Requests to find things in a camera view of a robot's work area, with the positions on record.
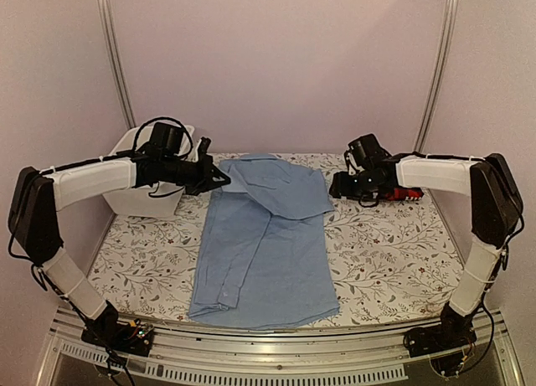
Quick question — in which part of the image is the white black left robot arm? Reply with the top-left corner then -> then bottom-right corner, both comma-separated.
8,153 -> 230,347

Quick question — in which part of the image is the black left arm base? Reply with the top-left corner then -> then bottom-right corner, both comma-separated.
81,317 -> 154,357

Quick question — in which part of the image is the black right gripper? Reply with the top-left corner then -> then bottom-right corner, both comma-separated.
327,168 -> 382,203

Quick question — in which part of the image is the left aluminium frame post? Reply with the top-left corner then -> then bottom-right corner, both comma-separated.
97,0 -> 136,129

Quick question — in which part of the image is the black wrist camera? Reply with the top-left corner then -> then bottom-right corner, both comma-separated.
150,122 -> 185,155
344,133 -> 390,170

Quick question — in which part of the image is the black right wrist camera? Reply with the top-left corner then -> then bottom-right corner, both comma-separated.
344,133 -> 390,170

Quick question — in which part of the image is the aluminium front rail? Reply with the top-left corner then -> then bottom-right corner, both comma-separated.
36,308 -> 525,385

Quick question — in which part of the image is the red black plaid folded shirt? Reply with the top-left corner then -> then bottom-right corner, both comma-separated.
384,187 -> 424,201

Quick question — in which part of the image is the aluminium frame post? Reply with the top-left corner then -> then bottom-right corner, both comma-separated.
97,0 -> 136,129
410,0 -> 461,161

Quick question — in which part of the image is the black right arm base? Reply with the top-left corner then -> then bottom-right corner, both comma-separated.
403,315 -> 477,358

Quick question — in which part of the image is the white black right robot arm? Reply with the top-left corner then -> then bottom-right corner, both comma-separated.
329,152 -> 524,349

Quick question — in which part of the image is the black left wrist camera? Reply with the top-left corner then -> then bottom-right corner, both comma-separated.
150,122 -> 185,155

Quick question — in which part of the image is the floral patterned table cloth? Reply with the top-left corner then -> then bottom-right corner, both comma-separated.
83,152 -> 476,331

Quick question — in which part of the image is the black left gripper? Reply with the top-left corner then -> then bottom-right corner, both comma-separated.
162,154 -> 231,197

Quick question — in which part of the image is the right aluminium frame post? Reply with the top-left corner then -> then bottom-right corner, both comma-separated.
410,0 -> 461,161

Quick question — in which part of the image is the light blue long sleeve shirt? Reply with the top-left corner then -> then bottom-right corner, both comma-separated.
188,155 -> 339,329

